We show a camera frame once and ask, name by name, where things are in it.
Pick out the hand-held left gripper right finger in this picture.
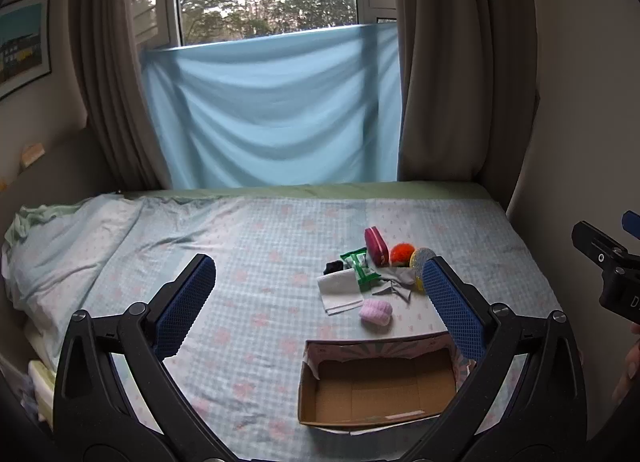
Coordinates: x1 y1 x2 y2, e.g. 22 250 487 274
422 256 587 444

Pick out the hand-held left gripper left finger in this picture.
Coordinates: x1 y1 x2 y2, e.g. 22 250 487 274
52 253 222 444

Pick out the grey cloth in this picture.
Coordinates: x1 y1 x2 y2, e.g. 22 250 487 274
372 266 427 303

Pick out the pink towel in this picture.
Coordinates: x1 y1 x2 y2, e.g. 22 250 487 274
359 297 395 326

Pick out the orange pompom keychain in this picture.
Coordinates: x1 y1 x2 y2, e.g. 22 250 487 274
389 243 414 268

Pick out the green tissue packet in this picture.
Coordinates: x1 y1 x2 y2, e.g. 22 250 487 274
339 247 384 291

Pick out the pink zipper pouch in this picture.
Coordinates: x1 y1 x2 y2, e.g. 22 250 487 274
364 226 391 266

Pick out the white waffle cloth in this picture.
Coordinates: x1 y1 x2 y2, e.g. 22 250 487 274
317 269 365 316

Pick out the cardboard box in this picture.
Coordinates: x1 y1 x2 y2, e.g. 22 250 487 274
297 332 477 436

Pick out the person's right hand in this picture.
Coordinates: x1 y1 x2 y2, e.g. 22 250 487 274
612 325 640 405

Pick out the green bed sheet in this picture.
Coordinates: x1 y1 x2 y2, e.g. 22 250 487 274
119 181 494 201

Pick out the pale stacked cloth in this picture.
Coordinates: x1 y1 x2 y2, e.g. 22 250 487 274
27 359 57 430

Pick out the light blue hanging cloth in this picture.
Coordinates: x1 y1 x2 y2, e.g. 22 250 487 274
141 22 404 188

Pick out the small yellow box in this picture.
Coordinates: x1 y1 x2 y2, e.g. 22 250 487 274
20 142 47 166

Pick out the beige curtain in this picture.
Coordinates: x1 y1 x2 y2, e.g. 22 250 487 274
67 0 176 191
392 0 539 183

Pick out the framed wall picture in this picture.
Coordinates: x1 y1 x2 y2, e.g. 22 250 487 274
0 0 53 102

